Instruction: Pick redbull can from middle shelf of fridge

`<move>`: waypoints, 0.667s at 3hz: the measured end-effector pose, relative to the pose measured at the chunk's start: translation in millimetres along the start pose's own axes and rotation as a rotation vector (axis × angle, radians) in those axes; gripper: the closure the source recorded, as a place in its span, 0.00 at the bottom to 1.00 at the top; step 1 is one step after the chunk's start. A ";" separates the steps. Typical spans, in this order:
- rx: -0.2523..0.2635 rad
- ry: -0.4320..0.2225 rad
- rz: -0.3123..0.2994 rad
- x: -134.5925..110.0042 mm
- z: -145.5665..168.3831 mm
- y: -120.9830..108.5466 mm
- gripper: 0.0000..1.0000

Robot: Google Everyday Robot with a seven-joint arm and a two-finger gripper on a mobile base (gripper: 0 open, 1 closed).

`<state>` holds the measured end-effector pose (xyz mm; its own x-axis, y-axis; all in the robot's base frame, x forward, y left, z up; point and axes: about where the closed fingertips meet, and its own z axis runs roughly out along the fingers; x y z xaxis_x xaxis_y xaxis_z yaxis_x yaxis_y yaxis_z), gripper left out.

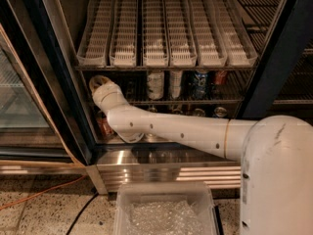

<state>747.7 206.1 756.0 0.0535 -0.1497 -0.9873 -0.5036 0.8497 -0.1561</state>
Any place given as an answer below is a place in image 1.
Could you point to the blue white can bottom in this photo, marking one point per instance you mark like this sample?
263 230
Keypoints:
220 112

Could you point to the red can bottom shelf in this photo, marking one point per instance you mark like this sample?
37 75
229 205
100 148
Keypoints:
106 130

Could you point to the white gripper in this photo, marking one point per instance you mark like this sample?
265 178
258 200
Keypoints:
105 89

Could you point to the stainless fridge base grille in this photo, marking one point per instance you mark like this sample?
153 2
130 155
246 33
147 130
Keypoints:
122 164

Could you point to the orange can bottom shelf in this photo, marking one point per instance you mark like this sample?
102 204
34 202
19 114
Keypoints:
199 112

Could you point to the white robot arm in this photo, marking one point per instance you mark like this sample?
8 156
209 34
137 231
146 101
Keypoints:
276 155

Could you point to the blue can middle shelf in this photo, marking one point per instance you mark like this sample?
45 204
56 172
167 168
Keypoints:
199 85

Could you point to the red can shelf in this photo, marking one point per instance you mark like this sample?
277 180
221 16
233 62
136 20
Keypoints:
106 130
220 77

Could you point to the white can middle shelf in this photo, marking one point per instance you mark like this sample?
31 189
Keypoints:
155 84

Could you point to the red can middle shelf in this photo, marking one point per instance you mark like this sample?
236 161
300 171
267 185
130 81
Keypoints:
220 77

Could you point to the white shelf tray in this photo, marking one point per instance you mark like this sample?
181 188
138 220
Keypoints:
155 54
240 50
123 51
93 48
181 42
209 43

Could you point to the middle wire shelf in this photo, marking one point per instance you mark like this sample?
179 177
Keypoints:
133 85

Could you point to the clear plastic bin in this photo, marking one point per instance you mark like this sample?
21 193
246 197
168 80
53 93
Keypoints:
165 208

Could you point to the dark fridge centre post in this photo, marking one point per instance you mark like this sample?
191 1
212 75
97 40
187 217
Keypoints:
290 35

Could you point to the glass fridge door left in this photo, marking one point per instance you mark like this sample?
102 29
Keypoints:
30 142

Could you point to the white slim can middle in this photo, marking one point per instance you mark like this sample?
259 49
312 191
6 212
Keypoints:
175 83

